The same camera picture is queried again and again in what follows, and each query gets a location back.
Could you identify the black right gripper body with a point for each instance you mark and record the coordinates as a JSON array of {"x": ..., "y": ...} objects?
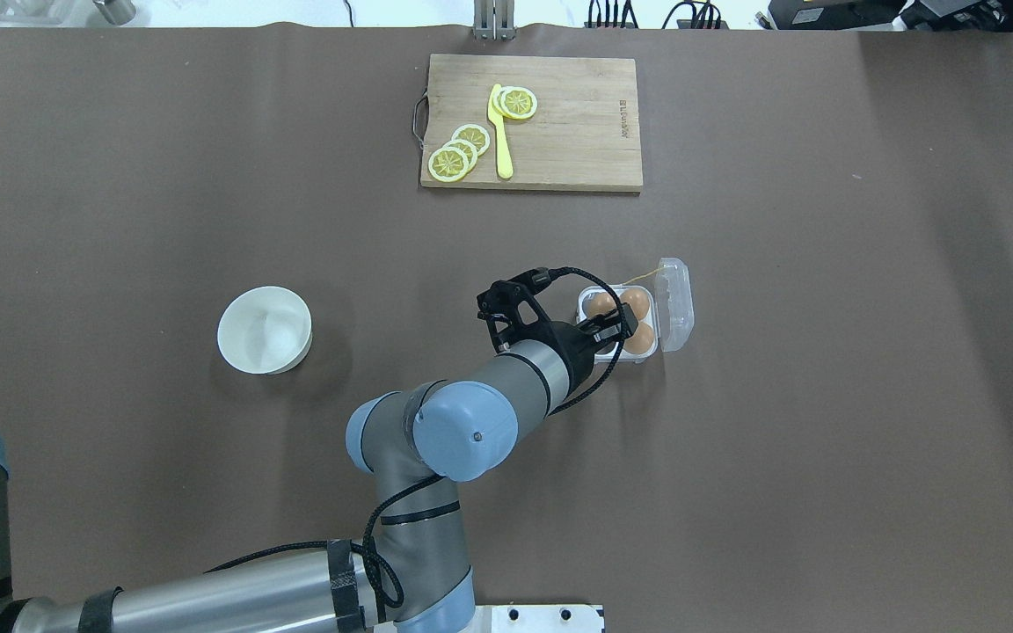
[{"x": 572, "y": 342}]

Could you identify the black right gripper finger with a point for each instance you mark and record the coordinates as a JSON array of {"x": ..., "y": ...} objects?
[{"x": 602, "y": 332}]

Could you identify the brown egg from bowl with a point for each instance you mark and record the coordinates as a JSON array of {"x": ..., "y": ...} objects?
[{"x": 601, "y": 304}]

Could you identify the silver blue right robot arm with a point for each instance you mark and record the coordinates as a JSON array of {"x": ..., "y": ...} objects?
[{"x": 411, "y": 566}]

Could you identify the brown egg front in box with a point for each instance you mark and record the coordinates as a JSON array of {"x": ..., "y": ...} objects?
[{"x": 641, "y": 341}]

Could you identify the brown egg in box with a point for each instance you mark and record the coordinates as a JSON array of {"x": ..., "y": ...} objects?
[
  {"x": 641, "y": 341},
  {"x": 639, "y": 300}
]

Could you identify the brown egg rear in box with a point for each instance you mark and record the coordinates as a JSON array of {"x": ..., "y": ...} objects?
[{"x": 639, "y": 300}]

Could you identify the clear plastic egg box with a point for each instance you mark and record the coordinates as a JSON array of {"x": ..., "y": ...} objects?
[{"x": 672, "y": 313}]

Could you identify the yellow plastic knife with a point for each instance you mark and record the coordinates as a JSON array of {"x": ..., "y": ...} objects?
[{"x": 503, "y": 158}]

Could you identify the wooden cutting board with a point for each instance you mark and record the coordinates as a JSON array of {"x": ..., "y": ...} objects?
[{"x": 585, "y": 136}]

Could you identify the lemon slice middle of row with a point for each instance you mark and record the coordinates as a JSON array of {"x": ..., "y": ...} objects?
[{"x": 469, "y": 151}]

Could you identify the lemon slice end of row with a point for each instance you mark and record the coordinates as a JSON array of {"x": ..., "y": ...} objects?
[{"x": 446, "y": 165}]

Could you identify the lemon slice pair top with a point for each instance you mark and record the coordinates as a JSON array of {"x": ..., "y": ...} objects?
[{"x": 516, "y": 102}]

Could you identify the lemon slice pair under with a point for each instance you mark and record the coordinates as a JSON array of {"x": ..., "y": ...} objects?
[{"x": 495, "y": 103}]

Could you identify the white round bowl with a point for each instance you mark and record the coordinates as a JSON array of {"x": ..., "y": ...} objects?
[{"x": 265, "y": 331}]

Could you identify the black laptop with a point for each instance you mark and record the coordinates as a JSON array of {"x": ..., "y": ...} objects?
[{"x": 832, "y": 15}]

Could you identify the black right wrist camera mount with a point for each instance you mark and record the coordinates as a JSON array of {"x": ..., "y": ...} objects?
[{"x": 512, "y": 312}]

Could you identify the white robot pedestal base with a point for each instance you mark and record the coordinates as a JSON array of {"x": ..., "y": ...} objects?
[{"x": 538, "y": 618}]

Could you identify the aluminium frame post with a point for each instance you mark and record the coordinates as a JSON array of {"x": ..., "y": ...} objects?
[{"x": 494, "y": 20}]

